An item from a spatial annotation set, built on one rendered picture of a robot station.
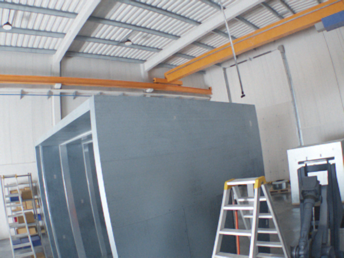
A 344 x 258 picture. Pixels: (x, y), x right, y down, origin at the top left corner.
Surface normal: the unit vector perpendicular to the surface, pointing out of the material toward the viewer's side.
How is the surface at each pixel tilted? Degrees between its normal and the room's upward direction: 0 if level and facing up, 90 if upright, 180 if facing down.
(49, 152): 90
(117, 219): 90
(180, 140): 90
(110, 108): 90
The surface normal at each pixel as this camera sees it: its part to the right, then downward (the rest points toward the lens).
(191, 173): 0.66, -0.18
